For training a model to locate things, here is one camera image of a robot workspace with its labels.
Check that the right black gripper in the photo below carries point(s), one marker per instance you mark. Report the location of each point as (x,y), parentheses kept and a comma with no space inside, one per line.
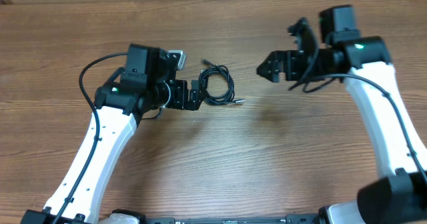
(275,60)

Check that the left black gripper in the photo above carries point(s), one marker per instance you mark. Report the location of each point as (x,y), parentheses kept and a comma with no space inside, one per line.
(180,100)

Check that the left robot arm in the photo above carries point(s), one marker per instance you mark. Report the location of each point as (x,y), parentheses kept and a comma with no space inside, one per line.
(146,82)

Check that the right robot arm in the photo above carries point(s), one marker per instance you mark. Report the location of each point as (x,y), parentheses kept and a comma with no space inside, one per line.
(364,66)

